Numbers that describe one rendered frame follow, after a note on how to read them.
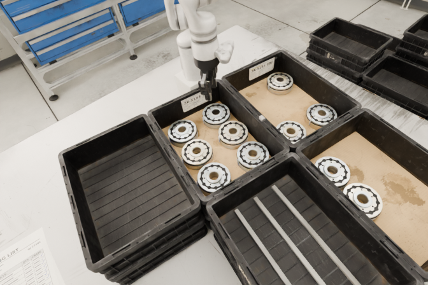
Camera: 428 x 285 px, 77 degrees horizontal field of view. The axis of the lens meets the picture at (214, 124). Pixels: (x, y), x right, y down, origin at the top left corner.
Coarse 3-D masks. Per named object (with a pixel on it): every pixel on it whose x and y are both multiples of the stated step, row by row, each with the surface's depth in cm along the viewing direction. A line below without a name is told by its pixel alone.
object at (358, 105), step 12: (312, 72) 99; (228, 84) 98; (240, 96) 94; (348, 96) 90; (252, 108) 90; (360, 108) 86; (336, 120) 83; (276, 132) 82; (312, 132) 81; (288, 144) 79; (300, 144) 79
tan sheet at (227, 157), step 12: (192, 120) 102; (204, 132) 97; (216, 132) 97; (216, 144) 94; (180, 156) 92; (216, 156) 90; (228, 156) 90; (252, 156) 89; (228, 168) 87; (240, 168) 87
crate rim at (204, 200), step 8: (216, 80) 100; (224, 88) 98; (184, 96) 96; (232, 96) 94; (168, 104) 94; (240, 104) 92; (152, 112) 93; (248, 112) 89; (152, 120) 90; (256, 120) 87; (160, 128) 87; (264, 128) 84; (160, 136) 85; (272, 136) 82; (168, 144) 83; (280, 144) 80; (280, 152) 78; (288, 152) 77; (176, 160) 79; (272, 160) 76; (184, 168) 77; (256, 168) 75; (240, 176) 74; (248, 176) 73; (192, 184) 73; (232, 184) 72; (200, 192) 72; (216, 192) 71; (200, 200) 71; (208, 200) 70
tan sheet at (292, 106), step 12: (264, 84) 111; (252, 96) 107; (264, 96) 107; (276, 96) 106; (288, 96) 106; (300, 96) 105; (264, 108) 103; (276, 108) 102; (288, 108) 102; (300, 108) 101; (276, 120) 98; (288, 120) 98; (300, 120) 98
